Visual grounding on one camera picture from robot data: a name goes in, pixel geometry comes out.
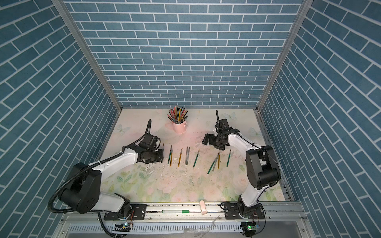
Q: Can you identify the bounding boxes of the yellow knife row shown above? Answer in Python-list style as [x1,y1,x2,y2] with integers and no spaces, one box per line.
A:
[170,147,173,166]
[178,148,183,167]

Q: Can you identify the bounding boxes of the silver carving knife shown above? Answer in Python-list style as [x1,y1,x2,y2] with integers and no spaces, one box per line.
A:
[212,155,219,171]

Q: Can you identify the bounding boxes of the dark green carving knife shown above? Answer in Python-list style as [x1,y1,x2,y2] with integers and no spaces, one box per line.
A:
[207,160,216,174]

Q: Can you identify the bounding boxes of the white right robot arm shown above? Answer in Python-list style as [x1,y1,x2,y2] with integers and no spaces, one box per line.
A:
[202,119,281,214]

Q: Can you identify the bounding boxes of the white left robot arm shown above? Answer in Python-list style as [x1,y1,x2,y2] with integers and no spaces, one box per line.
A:
[52,133,163,219]

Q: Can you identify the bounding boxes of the pink cup of coloured pencils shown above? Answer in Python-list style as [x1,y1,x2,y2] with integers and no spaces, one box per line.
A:
[167,106,188,134]

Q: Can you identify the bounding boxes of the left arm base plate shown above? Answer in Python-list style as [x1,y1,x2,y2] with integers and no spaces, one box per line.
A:
[104,204,147,221]

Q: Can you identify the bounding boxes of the green marker on rail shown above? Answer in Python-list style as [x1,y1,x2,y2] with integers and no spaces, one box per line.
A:
[162,209,190,214]

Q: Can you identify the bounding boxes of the beige eraser on rail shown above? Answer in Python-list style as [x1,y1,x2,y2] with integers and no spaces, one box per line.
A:
[199,200,207,215]

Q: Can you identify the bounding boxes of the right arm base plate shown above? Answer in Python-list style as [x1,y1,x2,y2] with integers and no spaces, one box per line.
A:
[220,202,266,220]

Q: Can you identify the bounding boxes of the aluminium front rail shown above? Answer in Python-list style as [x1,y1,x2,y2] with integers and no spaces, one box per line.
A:
[53,201,314,238]

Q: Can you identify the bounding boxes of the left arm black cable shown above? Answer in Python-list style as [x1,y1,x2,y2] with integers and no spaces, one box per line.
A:
[47,118,153,238]

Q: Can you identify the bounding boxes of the aluminium corner frame post right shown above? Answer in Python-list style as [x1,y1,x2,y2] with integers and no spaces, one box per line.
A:
[257,0,313,112]

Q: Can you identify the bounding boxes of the aluminium corner frame post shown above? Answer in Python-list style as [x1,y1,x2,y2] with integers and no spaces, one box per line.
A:
[257,0,313,112]
[52,0,123,113]

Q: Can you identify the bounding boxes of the aluminium corner frame post left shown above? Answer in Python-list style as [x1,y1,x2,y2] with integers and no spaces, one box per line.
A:
[52,0,123,113]

